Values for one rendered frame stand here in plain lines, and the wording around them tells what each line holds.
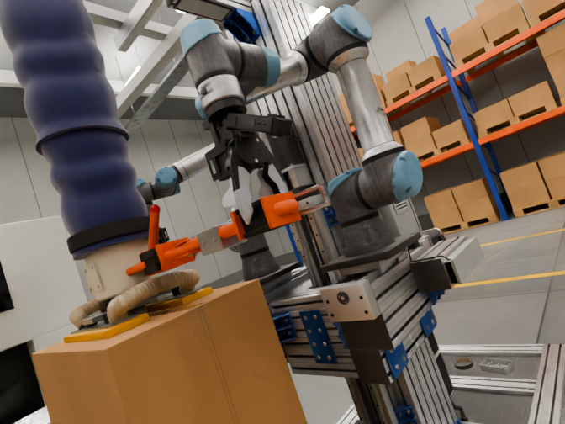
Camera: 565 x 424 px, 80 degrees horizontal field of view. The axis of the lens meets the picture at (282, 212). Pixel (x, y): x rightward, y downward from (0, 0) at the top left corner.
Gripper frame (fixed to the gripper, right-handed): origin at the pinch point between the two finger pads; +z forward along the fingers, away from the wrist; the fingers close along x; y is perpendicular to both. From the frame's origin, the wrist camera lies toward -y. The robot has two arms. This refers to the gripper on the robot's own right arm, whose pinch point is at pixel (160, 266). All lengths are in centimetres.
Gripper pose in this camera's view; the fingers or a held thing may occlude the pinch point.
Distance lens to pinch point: 144.9
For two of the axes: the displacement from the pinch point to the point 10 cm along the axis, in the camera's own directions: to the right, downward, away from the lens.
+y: 7.1, -2.7, -6.5
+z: 3.3, 9.4, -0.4
